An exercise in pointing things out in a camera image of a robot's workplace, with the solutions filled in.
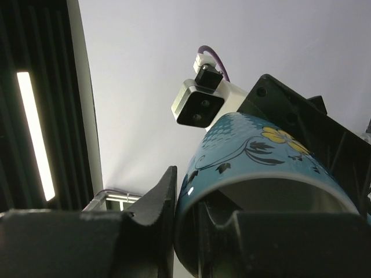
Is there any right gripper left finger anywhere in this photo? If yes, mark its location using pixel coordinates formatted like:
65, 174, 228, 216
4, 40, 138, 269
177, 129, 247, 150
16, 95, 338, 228
1, 166, 177, 277

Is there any ceiling light strip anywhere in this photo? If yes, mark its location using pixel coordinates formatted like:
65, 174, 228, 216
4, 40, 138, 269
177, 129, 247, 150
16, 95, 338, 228
16, 72, 56, 201

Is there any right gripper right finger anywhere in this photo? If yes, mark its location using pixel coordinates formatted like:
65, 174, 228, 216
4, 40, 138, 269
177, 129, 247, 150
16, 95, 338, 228
198, 202, 370, 277

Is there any light blue floral mug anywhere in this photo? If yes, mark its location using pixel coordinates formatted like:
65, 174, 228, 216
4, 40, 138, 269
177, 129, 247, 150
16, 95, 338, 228
174, 112, 367, 277

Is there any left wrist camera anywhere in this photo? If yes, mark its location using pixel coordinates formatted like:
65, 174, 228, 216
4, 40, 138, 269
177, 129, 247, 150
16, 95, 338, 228
171, 45, 248, 131

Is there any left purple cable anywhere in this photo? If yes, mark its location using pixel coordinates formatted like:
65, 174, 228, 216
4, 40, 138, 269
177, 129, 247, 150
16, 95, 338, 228
198, 45, 231, 83

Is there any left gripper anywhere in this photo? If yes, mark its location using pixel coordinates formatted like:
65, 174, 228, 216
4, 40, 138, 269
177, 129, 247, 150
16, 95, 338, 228
239, 74, 370, 203

